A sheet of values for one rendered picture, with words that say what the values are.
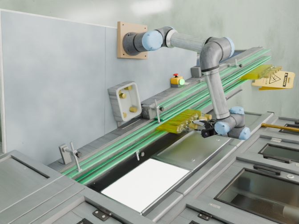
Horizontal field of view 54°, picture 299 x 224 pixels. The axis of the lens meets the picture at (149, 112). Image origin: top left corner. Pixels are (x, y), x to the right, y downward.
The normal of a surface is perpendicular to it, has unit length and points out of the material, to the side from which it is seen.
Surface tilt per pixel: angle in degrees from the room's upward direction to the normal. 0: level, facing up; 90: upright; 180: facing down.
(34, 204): 90
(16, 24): 0
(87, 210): 90
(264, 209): 90
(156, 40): 11
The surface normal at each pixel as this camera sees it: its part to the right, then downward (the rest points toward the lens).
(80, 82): 0.71, 0.12
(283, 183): -0.18, -0.92
